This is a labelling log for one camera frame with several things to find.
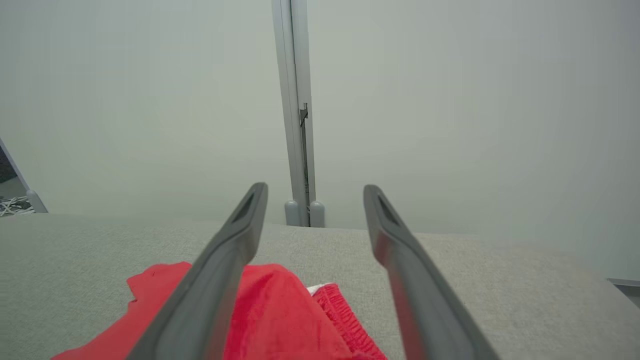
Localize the red shorts with white stripes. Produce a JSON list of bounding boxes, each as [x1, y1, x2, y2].
[[50, 261, 389, 360]]

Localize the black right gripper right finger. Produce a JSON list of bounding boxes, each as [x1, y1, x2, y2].
[[363, 183, 501, 360]]

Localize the white floor cables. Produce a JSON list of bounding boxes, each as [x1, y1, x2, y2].
[[0, 196, 35, 217]]

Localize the dark partition panel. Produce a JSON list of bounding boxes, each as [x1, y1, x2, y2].
[[0, 147, 19, 184]]

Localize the grey slanted partition frame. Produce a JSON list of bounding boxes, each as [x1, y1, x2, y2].
[[0, 137, 49, 215]]

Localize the grey rounded post foot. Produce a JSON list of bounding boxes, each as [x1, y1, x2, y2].
[[309, 200, 326, 229], [284, 199, 301, 227]]

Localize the grey vertical partition post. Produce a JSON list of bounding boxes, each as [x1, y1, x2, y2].
[[271, 0, 317, 227]]

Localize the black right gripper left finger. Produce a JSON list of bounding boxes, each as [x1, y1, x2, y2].
[[127, 182, 270, 360]]

